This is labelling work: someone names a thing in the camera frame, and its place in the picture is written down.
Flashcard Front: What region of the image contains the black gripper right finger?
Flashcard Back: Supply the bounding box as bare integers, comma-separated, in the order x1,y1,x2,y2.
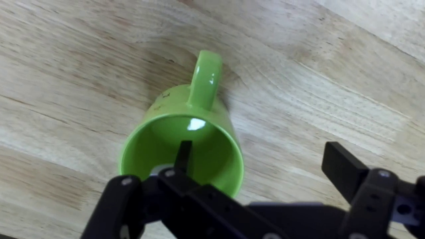
321,142,425,239

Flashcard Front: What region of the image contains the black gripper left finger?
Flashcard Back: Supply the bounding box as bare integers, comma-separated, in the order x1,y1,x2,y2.
80,140,284,239

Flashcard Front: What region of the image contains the green ceramic mug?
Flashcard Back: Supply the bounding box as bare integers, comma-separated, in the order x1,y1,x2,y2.
118,50,244,196

